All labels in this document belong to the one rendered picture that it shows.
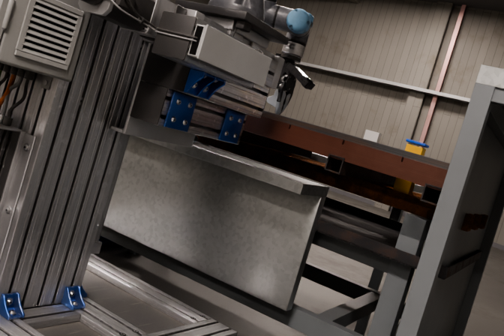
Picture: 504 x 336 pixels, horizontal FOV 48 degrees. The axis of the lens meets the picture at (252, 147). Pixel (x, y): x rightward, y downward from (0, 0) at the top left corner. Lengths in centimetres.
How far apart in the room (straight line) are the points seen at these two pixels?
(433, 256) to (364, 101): 1056
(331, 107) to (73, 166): 1079
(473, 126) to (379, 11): 1097
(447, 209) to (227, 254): 77
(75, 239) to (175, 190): 52
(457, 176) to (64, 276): 95
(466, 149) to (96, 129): 84
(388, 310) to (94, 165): 90
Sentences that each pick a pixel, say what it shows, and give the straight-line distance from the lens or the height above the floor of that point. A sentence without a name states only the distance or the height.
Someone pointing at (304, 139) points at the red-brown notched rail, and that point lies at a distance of 175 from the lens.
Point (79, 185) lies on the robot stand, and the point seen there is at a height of 53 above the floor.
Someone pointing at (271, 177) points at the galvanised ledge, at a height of 67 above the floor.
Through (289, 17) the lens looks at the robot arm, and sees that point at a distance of 187.
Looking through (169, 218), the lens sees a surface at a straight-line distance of 192.
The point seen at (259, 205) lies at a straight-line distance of 175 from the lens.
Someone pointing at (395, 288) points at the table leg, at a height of 47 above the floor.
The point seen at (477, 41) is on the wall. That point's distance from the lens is 1153.
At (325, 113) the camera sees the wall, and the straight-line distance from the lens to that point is 1206.
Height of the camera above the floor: 78
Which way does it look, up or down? 2 degrees down
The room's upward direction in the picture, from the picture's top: 17 degrees clockwise
